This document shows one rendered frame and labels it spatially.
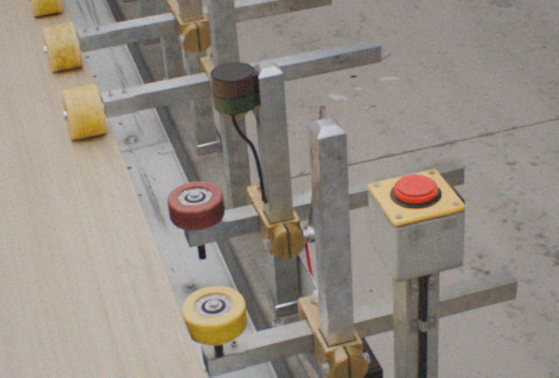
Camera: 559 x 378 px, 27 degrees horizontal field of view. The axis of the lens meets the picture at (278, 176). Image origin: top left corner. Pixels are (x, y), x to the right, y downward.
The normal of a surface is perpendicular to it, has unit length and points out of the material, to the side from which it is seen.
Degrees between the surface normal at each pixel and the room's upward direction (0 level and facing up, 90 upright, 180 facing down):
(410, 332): 90
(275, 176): 90
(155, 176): 0
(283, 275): 90
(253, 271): 0
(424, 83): 0
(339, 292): 90
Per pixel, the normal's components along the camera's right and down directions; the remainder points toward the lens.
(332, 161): 0.30, 0.50
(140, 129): -0.07, -0.84
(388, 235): -0.95, 0.21
